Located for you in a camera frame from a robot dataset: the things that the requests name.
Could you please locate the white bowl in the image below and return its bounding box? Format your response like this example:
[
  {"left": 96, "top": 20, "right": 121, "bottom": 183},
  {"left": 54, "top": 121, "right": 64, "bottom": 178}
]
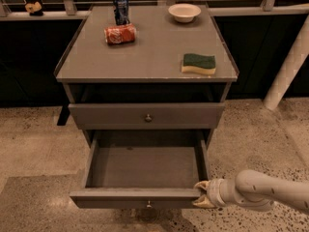
[{"left": 168, "top": 4, "right": 201, "bottom": 23}]

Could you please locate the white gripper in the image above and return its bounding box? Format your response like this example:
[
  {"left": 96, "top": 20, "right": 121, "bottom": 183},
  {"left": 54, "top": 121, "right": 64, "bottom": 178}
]
[{"left": 192, "top": 179, "right": 240, "bottom": 209}]

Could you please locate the small yellow black object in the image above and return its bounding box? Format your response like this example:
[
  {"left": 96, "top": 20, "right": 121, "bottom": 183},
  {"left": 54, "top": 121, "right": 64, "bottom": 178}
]
[{"left": 25, "top": 2, "right": 43, "bottom": 16}]

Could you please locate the grey drawer cabinet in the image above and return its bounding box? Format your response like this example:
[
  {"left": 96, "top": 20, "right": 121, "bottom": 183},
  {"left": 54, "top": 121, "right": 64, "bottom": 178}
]
[{"left": 56, "top": 6, "right": 238, "bottom": 143}]

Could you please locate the white diagonal pipe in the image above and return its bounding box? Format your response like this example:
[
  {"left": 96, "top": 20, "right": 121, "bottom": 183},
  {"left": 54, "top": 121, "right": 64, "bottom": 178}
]
[{"left": 263, "top": 15, "right": 309, "bottom": 110}]

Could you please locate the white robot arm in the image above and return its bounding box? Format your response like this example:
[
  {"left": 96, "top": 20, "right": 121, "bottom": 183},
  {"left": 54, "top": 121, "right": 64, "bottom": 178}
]
[{"left": 193, "top": 170, "right": 309, "bottom": 215}]

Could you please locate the grey drawer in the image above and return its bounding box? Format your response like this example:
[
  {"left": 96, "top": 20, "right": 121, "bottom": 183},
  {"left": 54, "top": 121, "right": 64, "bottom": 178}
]
[
  {"left": 69, "top": 102, "right": 224, "bottom": 130},
  {"left": 70, "top": 130, "right": 208, "bottom": 209}
]

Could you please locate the blue soda can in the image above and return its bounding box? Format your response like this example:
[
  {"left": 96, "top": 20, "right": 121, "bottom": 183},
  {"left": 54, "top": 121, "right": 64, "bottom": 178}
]
[{"left": 113, "top": 0, "right": 129, "bottom": 25}]

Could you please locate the green yellow sponge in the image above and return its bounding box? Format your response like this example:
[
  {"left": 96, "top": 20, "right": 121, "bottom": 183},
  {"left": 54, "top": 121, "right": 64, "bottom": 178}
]
[{"left": 182, "top": 53, "right": 216, "bottom": 75}]

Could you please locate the grey top drawer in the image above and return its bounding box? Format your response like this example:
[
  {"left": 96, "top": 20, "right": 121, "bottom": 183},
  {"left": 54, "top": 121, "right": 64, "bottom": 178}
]
[{"left": 69, "top": 102, "right": 224, "bottom": 130}]

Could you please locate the metal railing ledge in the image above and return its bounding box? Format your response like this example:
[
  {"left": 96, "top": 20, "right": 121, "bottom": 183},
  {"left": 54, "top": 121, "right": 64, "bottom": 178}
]
[{"left": 0, "top": 0, "right": 309, "bottom": 21}]

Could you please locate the orange soda can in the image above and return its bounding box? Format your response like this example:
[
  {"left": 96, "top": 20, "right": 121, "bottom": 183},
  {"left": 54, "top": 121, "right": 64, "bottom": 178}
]
[{"left": 104, "top": 23, "right": 136, "bottom": 45}]

